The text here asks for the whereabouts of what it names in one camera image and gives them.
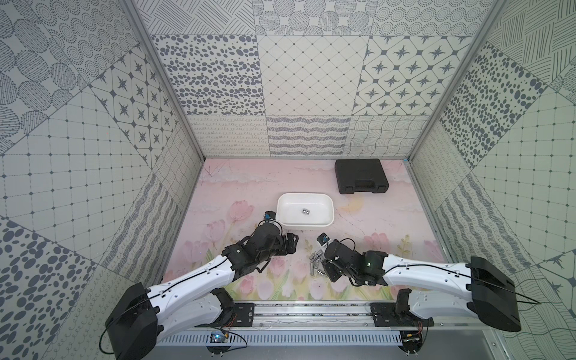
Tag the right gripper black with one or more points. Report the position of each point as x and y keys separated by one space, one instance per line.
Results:
x=328 y=267

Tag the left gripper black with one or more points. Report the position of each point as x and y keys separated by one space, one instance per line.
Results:
x=290 y=243

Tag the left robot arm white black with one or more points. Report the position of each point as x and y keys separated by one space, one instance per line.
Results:
x=147 y=315

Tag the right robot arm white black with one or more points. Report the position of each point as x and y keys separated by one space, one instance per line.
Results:
x=427 y=289

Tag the white plastic storage box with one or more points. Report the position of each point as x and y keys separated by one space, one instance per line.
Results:
x=290 y=206

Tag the black plastic tool case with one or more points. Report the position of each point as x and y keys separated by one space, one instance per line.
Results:
x=360 y=175

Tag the right circuit board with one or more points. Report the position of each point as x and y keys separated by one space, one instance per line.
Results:
x=410 y=338

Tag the circuit board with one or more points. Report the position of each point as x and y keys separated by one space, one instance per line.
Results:
x=218 y=337
x=410 y=338

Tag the left circuit board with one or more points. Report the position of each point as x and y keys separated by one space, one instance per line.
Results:
x=218 y=337

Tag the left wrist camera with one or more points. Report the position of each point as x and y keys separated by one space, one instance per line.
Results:
x=270 y=216

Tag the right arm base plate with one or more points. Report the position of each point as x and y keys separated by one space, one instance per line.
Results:
x=384 y=314

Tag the white vented cable duct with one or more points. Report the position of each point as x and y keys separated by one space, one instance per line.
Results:
x=289 y=338

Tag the aluminium rail frame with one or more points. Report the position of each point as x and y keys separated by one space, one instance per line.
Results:
x=297 y=315

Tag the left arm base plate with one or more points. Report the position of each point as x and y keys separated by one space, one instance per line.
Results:
x=239 y=315

